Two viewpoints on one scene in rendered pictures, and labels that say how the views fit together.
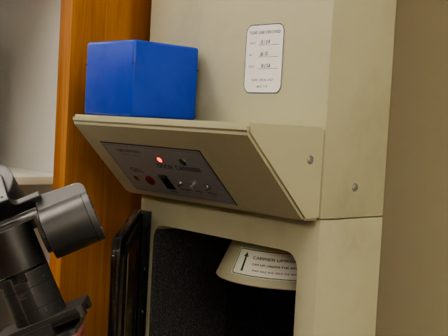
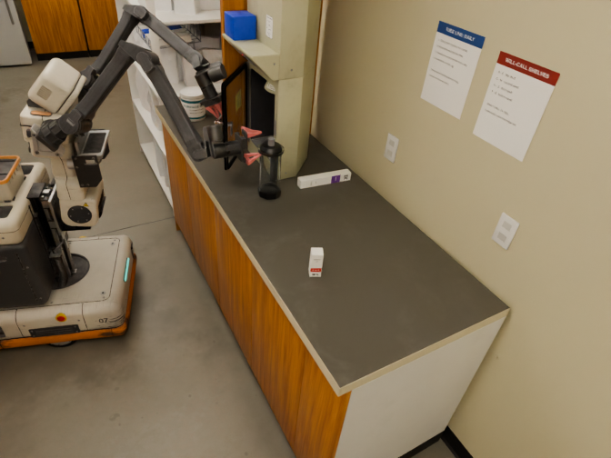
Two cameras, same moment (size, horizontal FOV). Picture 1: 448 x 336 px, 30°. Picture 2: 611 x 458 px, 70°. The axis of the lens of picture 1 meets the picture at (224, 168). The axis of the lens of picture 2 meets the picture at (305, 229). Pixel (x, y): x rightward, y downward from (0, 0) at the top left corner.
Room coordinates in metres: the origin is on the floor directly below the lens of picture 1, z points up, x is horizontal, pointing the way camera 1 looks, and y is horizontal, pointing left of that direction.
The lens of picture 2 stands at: (-0.78, -0.58, 2.03)
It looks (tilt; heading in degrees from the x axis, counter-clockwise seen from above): 38 degrees down; 10
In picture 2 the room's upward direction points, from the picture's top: 6 degrees clockwise
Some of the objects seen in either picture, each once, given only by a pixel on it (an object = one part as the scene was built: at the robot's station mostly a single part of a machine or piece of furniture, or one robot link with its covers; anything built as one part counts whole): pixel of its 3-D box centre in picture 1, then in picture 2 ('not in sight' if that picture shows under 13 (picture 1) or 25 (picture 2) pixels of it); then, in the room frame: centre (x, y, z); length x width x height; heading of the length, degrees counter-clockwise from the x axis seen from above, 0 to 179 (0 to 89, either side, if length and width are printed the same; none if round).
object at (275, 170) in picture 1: (186, 163); (249, 55); (0.97, 0.04, 1.46); 0.32 x 0.12 x 0.10; 43
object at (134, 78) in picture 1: (141, 81); (240, 24); (1.04, 0.11, 1.56); 0.10 x 0.10 x 0.09; 43
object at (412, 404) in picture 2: not in sight; (284, 257); (0.93, -0.16, 0.45); 2.05 x 0.67 x 0.90; 43
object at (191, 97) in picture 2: not in sight; (193, 104); (1.38, 0.52, 1.02); 0.13 x 0.13 x 0.15
